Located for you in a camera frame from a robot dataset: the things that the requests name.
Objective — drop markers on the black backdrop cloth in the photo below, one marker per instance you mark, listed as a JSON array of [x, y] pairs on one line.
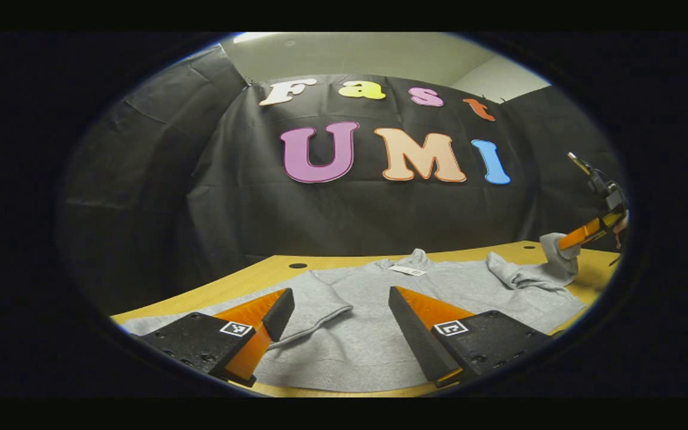
[[320, 221]]

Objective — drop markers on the grey sweatshirt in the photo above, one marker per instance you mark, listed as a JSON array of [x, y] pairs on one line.
[[380, 322]]

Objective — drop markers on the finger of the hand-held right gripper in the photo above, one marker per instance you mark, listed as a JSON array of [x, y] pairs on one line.
[[583, 232]]

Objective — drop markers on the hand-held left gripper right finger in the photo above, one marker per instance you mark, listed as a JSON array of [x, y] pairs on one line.
[[412, 334]]

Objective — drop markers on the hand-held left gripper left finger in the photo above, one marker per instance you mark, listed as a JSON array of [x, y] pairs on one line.
[[281, 310]]

